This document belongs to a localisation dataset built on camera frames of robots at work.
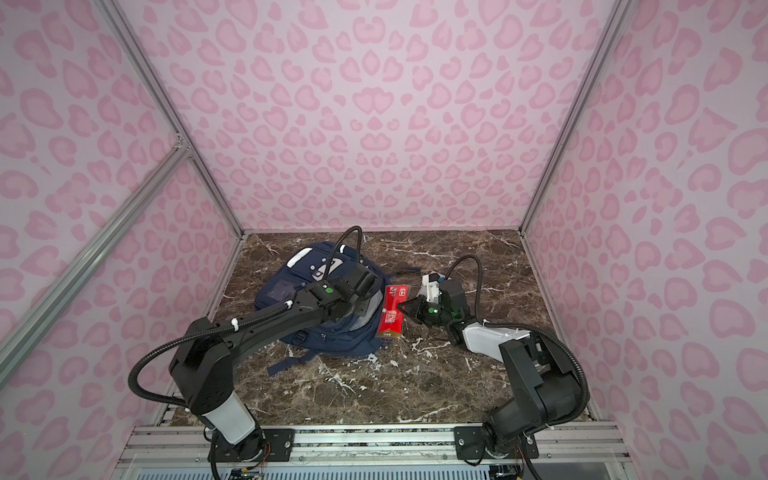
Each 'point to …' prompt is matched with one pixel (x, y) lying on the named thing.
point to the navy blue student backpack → (334, 334)
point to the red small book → (391, 316)
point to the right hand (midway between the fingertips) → (399, 305)
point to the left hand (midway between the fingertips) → (359, 291)
